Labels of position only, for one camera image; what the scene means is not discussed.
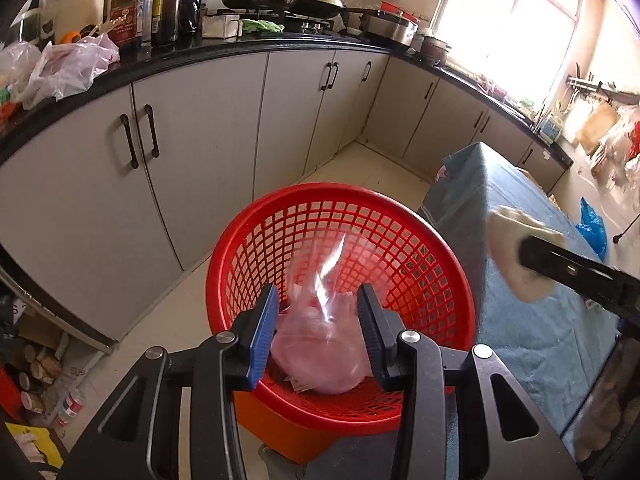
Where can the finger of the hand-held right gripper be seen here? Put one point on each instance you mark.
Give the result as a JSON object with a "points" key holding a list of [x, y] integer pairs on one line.
{"points": [[565, 267]]}

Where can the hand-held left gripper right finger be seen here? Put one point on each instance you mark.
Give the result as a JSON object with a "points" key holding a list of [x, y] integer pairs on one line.
{"points": [[370, 332]]}

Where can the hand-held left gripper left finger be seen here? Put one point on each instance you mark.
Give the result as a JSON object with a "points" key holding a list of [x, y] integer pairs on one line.
{"points": [[265, 332]]}

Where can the clear plastic bag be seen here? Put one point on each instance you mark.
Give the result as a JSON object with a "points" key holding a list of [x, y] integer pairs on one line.
{"points": [[320, 355]]}

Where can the white sock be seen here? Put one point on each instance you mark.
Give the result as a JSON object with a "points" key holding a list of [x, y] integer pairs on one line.
{"points": [[505, 240]]}

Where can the red plastic basket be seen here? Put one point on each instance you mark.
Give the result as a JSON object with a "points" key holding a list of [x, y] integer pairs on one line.
{"points": [[410, 260]]}

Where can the blue plastic bag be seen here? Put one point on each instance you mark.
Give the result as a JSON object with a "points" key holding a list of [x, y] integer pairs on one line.
{"points": [[594, 227]]}

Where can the blue towel tablecloth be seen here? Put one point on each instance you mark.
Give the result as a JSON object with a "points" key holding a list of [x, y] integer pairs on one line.
{"points": [[525, 335]]}

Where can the orange stool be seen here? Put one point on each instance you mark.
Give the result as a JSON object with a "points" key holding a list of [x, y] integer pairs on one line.
{"points": [[280, 435]]}

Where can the hanging plastic bags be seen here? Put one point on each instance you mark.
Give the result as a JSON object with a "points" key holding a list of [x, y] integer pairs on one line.
{"points": [[622, 150]]}

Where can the teal white container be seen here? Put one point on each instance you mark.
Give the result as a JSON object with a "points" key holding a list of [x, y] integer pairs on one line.
{"points": [[553, 129]]}

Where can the hanging cutting board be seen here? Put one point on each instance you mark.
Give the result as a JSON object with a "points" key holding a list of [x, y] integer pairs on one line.
{"points": [[597, 127]]}

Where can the grey base cabinets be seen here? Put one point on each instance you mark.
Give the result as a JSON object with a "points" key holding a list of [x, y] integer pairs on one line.
{"points": [[210, 135]]}

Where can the clear plastic bottle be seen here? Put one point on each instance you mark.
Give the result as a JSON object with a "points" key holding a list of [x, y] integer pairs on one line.
{"points": [[70, 407]]}

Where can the steel storage rack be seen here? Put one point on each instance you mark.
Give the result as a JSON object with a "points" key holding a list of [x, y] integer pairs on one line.
{"points": [[55, 310]]}

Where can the group of small jars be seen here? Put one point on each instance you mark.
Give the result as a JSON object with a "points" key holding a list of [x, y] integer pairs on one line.
{"points": [[40, 375]]}

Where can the dark clay pot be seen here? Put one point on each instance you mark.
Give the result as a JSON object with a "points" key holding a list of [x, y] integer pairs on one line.
{"points": [[434, 50]]}

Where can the kitchen window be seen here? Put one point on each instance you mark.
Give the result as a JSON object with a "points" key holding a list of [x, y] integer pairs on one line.
{"points": [[500, 20]]}

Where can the yellow white cloth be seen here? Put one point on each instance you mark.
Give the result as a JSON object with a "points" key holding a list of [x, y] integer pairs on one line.
{"points": [[30, 442]]}

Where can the black kitchen countertop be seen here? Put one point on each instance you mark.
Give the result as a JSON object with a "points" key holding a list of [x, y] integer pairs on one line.
{"points": [[200, 49]]}

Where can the steel cooker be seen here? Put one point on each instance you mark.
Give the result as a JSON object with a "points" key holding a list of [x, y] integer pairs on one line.
{"points": [[390, 30]]}

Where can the green cloth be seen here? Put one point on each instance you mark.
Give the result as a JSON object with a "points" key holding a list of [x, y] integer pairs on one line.
{"points": [[260, 26]]}

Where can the red plastic basin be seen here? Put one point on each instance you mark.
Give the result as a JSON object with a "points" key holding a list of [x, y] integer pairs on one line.
{"points": [[397, 10]]}

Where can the gas stove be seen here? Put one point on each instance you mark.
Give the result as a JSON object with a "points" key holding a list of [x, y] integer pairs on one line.
{"points": [[310, 26]]}

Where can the small white box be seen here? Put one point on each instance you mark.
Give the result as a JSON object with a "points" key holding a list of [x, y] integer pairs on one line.
{"points": [[220, 26]]}

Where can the yellow cap oil bottle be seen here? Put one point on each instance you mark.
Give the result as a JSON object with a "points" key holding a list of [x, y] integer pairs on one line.
{"points": [[166, 7]]}

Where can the white electric kettle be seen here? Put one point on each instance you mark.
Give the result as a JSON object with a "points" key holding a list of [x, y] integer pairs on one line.
{"points": [[82, 5]]}

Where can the metal hook rail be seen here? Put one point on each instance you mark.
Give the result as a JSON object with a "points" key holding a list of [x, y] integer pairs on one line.
{"points": [[585, 85]]}

